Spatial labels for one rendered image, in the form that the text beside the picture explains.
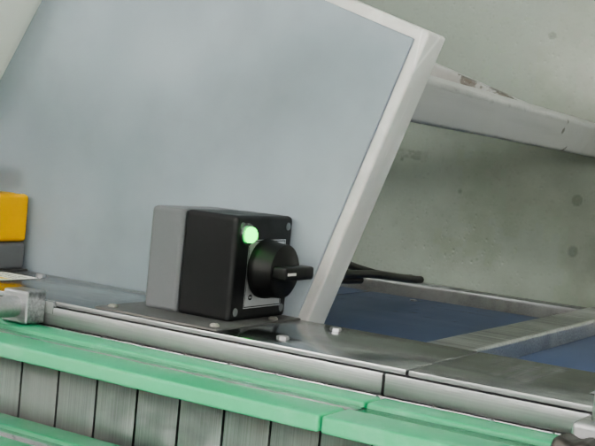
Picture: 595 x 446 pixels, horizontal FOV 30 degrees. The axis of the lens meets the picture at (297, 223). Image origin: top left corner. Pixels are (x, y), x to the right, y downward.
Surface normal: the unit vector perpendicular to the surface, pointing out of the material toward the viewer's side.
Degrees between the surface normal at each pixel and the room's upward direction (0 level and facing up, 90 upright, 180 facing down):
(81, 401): 0
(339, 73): 0
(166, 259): 0
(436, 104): 90
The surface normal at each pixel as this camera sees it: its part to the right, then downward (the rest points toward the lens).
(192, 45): -0.51, 0.00
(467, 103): 0.77, 0.43
